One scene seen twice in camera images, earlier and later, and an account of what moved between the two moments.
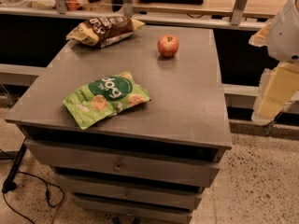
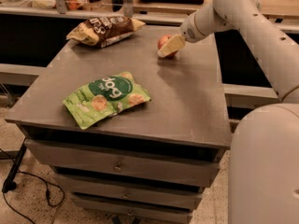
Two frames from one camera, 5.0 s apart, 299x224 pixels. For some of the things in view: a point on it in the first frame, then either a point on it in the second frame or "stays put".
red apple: (168, 45) stays put
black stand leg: (9, 183) stays put
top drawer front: (128, 162) stays put
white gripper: (285, 37) → (189, 30)
